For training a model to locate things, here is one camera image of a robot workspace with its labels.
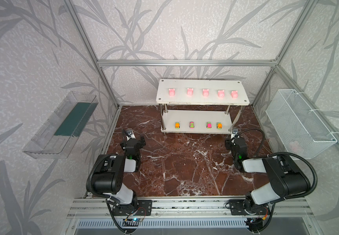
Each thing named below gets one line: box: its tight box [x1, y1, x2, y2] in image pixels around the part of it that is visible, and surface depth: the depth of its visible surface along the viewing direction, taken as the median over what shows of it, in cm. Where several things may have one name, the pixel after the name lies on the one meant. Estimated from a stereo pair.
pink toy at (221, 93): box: [217, 89, 225, 98], surface depth 79 cm
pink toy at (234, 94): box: [230, 90, 239, 99], surface depth 79 cm
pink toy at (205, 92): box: [202, 89, 210, 97], surface depth 79 cm
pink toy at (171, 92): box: [168, 88, 175, 97], surface depth 79 cm
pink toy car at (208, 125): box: [205, 121, 213, 130], surface depth 101 cm
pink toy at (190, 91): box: [187, 88, 194, 96], surface depth 80 cm
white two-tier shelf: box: [155, 79, 250, 135], surface depth 86 cm
